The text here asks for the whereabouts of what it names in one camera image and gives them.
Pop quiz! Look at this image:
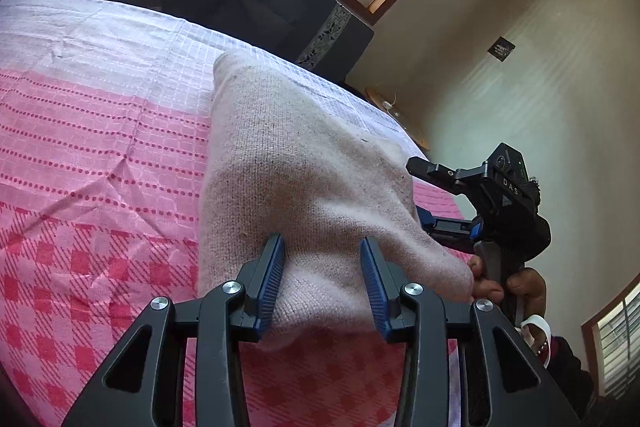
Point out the round wooden side table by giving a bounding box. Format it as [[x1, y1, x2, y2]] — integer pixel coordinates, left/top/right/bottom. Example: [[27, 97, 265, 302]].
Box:
[[364, 87, 431, 152]]

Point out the pink checked blanket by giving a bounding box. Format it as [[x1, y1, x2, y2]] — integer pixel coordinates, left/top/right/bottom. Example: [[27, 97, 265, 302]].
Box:
[[0, 0, 463, 427]]

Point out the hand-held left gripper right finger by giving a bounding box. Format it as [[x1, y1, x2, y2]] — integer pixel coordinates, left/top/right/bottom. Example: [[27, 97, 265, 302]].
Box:
[[360, 236, 583, 427]]

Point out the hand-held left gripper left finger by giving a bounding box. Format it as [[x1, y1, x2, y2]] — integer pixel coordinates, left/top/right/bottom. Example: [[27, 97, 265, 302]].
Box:
[[60, 233, 287, 427]]

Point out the person's right forearm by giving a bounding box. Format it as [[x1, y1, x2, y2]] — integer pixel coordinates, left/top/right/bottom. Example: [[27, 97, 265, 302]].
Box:
[[542, 334, 601, 413]]

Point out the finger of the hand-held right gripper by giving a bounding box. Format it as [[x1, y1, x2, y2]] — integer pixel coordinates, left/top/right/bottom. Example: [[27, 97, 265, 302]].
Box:
[[406, 157, 458, 192], [417, 207, 476, 254]]

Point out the dark wall switch panel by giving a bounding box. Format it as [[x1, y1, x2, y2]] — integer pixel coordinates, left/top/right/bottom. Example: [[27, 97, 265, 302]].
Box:
[[487, 36, 516, 64]]

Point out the person's right hand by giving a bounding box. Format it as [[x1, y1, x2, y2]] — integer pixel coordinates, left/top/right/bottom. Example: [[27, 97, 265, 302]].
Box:
[[467, 254, 549, 328]]

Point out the pale pink knit sweater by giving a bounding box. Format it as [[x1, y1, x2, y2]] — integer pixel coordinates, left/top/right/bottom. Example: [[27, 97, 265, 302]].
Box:
[[197, 49, 476, 354]]

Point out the white wristband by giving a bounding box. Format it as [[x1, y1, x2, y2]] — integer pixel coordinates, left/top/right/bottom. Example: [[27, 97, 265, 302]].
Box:
[[520, 314, 553, 365]]

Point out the small side window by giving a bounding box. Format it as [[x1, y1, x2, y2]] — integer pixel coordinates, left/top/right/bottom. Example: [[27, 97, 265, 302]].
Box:
[[580, 274, 640, 400]]

